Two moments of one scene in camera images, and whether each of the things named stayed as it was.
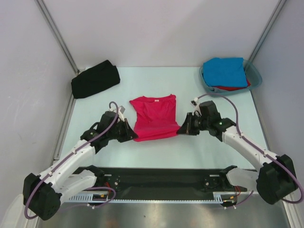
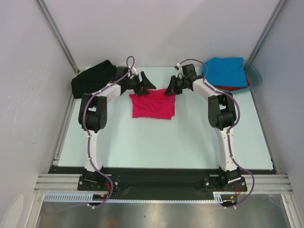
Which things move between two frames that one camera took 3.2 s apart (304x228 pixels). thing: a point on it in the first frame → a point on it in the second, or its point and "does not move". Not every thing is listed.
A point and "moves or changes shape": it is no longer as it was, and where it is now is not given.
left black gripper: x=131 y=135 → x=141 y=90
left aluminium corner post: x=57 y=35 does not move
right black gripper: x=187 y=128 → x=172 y=89
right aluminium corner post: x=276 y=13 does not move
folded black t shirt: x=101 y=76 does not move
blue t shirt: x=226 y=72 does not move
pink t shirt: x=155 y=118 moves or changes shape
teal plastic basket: x=253 y=75 does not move
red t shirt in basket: x=230 y=89 does not move
